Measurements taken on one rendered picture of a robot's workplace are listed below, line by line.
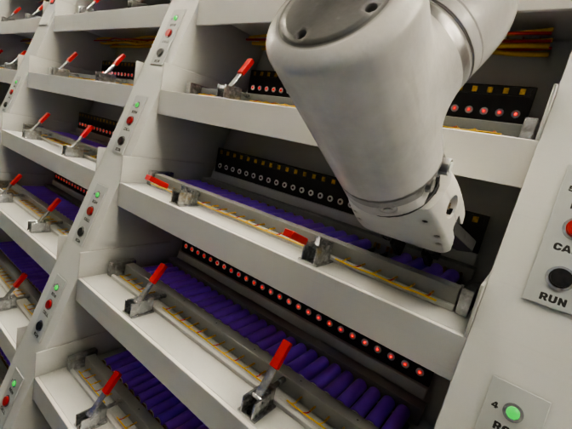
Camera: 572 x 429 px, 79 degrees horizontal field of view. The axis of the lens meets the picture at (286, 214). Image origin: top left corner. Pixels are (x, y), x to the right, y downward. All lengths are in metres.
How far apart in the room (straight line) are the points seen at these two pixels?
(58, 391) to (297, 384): 0.45
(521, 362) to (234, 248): 0.33
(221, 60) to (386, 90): 0.67
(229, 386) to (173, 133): 0.49
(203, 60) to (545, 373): 0.73
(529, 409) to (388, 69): 0.28
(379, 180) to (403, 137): 0.04
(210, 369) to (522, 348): 0.36
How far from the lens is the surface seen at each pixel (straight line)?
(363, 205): 0.28
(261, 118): 0.54
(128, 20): 1.01
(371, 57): 0.17
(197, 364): 0.53
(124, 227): 0.76
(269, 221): 0.51
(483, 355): 0.36
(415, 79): 0.20
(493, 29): 0.26
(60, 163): 0.96
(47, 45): 1.40
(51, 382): 0.81
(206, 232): 0.52
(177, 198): 0.61
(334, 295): 0.40
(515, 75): 0.67
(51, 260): 0.86
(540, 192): 0.38
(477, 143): 0.40
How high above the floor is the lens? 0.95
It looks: 3 degrees up
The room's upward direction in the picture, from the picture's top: 22 degrees clockwise
